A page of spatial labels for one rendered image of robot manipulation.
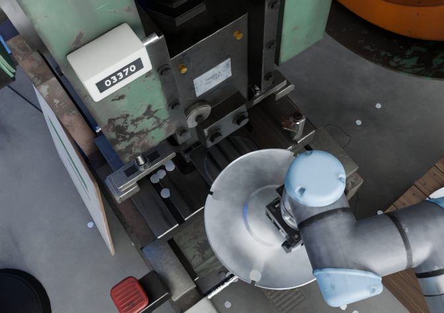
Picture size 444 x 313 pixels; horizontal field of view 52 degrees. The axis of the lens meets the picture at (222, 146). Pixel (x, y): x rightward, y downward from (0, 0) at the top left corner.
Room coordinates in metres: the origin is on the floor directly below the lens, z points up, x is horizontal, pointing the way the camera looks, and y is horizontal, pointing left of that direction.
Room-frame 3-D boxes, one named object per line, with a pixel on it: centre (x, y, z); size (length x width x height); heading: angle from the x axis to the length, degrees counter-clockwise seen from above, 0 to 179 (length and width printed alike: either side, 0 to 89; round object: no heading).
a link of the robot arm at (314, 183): (0.19, -0.12, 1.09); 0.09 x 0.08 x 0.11; 9
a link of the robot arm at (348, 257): (0.10, -0.15, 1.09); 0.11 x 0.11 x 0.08; 9
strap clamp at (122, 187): (0.41, 0.19, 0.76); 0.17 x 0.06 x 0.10; 118
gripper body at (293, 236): (0.20, -0.11, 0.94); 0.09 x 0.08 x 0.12; 28
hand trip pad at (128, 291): (0.13, 0.22, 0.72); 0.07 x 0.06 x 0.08; 28
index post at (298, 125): (0.46, -0.17, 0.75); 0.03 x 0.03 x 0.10; 28
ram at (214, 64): (0.45, 0.02, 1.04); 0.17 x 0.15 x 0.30; 28
